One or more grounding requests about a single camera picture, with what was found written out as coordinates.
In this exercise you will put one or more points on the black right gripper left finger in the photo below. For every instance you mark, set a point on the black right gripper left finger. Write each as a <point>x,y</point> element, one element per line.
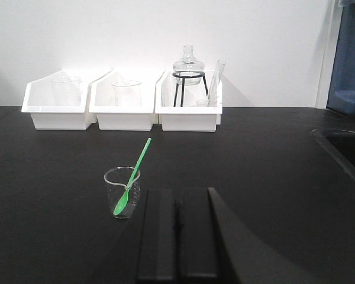
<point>156,260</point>

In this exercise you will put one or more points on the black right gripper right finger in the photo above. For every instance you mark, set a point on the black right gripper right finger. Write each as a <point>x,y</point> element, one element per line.
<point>201,251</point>

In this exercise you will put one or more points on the green plastic spoon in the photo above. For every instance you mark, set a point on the green plastic spoon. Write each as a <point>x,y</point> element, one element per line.
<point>133,177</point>

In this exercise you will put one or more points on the blue cabinet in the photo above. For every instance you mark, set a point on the blue cabinet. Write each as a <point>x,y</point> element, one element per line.
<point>341,96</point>

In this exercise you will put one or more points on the small glass beaker right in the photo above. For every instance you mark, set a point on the small glass beaker right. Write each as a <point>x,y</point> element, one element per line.
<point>115,181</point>

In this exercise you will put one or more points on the white bin right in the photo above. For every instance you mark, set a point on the white bin right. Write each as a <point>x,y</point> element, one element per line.
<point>184,108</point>

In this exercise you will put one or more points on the white bin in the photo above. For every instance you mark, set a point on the white bin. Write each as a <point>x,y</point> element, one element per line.
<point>111,117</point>
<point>39,102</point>
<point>184,108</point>

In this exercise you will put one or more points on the white bin middle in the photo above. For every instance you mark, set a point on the white bin middle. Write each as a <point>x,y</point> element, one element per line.
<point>111,117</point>

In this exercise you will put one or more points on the glass beaker in middle bin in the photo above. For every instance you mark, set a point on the glass beaker in middle bin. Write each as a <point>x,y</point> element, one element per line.
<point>127,93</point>

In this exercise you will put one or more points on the glass beaker in bin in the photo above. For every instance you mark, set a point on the glass beaker in bin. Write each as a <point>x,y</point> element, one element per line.
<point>127,93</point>
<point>66,91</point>

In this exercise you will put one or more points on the black sink basin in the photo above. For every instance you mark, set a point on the black sink basin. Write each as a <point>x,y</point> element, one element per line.
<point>340,145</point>

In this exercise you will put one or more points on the white bin left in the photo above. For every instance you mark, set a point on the white bin left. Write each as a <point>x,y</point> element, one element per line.
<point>39,102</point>

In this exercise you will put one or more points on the glass test tube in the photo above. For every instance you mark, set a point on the glass test tube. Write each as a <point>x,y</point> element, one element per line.
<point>212,93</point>

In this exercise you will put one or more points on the glass beaker in left bin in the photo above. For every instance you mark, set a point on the glass beaker in left bin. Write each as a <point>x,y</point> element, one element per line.
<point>66,91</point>

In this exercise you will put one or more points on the glass flask on tripod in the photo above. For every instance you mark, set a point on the glass flask on tripod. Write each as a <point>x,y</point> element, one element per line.
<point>188,64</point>

